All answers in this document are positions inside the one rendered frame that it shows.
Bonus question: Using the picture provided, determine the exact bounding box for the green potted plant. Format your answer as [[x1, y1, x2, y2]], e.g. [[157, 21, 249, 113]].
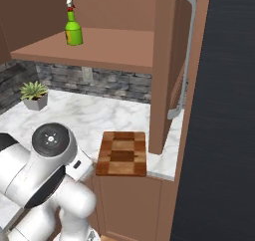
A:
[[19, 81, 50, 112]]

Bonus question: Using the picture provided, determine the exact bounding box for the brown open cabinet door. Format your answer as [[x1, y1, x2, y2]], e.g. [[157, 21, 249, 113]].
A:
[[147, 0, 200, 155]]

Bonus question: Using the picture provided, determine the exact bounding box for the checkered wooden cutting board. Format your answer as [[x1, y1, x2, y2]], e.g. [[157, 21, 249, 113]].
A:
[[95, 130, 147, 178]]

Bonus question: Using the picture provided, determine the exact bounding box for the brown base cabinet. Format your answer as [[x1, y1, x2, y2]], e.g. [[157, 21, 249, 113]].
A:
[[79, 173, 177, 241]]

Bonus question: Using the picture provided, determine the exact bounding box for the green spray bottle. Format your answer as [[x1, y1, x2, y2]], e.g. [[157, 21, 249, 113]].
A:
[[64, 0, 84, 47]]

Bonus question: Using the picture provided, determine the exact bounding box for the black fridge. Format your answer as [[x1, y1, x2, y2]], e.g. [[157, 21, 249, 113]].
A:
[[169, 0, 255, 241]]

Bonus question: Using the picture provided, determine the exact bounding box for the brown wall cabinet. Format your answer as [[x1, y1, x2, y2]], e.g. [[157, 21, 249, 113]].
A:
[[0, 0, 157, 75]]

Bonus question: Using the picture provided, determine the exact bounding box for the grey cabinet door handle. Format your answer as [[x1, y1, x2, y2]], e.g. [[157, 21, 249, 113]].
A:
[[166, 0, 197, 121]]

